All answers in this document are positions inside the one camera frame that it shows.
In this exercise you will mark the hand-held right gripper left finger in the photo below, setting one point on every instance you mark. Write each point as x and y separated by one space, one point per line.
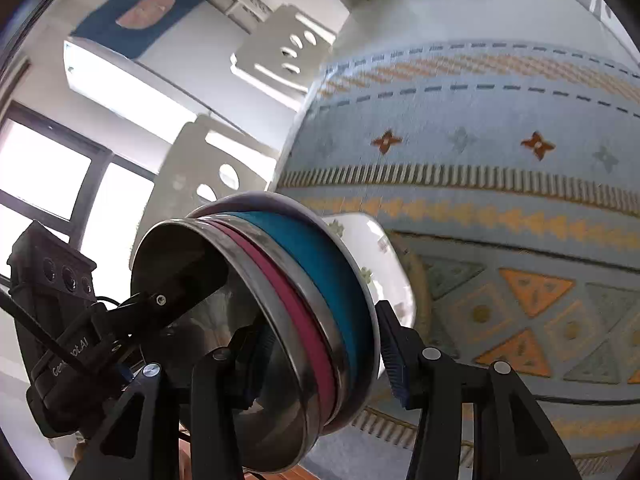
257 360

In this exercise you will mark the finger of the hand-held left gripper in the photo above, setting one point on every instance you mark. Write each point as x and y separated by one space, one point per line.
185 285
125 371

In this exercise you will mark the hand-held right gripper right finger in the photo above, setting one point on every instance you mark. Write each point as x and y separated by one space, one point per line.
395 360

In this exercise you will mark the red steel bowl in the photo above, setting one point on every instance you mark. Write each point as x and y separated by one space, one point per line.
290 410

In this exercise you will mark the white tree print plate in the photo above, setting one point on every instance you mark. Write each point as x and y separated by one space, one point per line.
360 240

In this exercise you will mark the dark framed window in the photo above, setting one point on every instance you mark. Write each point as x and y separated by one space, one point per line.
95 160

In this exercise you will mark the blue patterned woven placemat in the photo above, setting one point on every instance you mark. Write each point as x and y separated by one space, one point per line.
500 200

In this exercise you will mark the blue wall hanging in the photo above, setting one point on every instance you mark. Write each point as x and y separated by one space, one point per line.
105 25

